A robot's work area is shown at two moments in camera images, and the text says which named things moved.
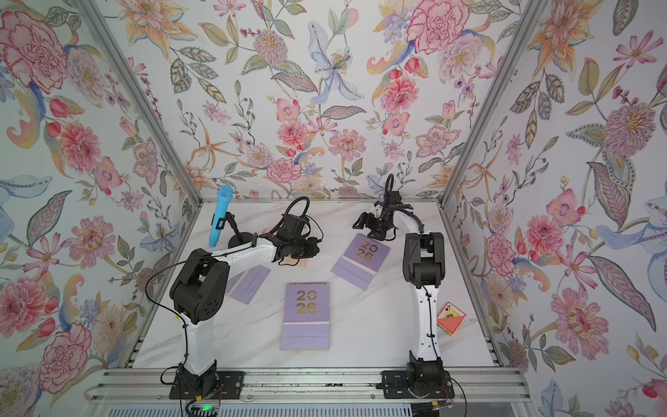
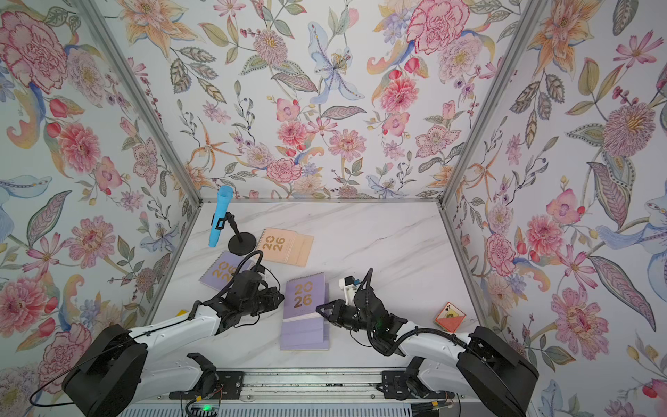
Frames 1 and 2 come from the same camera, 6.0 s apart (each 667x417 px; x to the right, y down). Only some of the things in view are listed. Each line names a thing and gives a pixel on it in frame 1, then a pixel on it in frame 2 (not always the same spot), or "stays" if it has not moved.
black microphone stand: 237,239 stays
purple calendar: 360,261 to 302,296
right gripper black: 370,217 to 338,317
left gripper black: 313,247 to 272,293
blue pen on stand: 223,204 stays
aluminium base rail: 125,385 stays
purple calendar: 306,318 stays
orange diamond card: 450,319 stays
